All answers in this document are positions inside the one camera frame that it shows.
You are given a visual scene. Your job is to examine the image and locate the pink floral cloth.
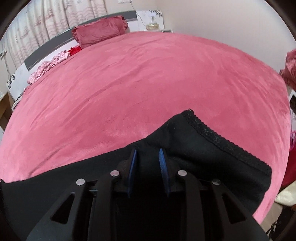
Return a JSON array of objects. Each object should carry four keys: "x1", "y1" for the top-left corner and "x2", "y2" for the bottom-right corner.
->
[{"x1": 27, "y1": 51, "x2": 70, "y2": 85}]

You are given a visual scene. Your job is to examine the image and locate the dark red pillow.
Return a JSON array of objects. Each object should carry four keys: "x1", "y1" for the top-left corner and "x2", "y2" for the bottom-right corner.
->
[{"x1": 72, "y1": 16, "x2": 128, "y2": 49}]

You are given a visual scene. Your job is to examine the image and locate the glass perfume bottle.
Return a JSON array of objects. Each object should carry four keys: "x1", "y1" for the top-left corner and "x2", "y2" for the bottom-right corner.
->
[{"x1": 146, "y1": 16, "x2": 159, "y2": 31}]

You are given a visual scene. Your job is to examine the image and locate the white nightstand with flowers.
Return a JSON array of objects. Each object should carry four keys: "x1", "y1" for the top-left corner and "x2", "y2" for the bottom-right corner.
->
[{"x1": 136, "y1": 10, "x2": 173, "y2": 33}]

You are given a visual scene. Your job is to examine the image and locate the grey white headboard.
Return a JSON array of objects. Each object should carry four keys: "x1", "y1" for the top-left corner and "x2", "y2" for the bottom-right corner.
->
[{"x1": 6, "y1": 10, "x2": 138, "y2": 103}]

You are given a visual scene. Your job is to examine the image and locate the black pants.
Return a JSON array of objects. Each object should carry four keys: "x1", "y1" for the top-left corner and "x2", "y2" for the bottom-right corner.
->
[{"x1": 1, "y1": 110, "x2": 272, "y2": 240}]

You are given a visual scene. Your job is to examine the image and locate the pink bed blanket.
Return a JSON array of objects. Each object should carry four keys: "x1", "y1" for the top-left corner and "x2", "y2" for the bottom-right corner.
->
[{"x1": 1, "y1": 32, "x2": 290, "y2": 222}]

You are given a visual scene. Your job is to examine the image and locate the white patterned curtain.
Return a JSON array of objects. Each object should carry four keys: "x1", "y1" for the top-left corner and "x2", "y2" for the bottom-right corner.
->
[{"x1": 1, "y1": 0, "x2": 107, "y2": 68}]

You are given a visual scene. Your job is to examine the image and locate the red cloth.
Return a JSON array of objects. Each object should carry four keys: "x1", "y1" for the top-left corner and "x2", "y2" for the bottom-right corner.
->
[{"x1": 68, "y1": 45, "x2": 82, "y2": 56}]

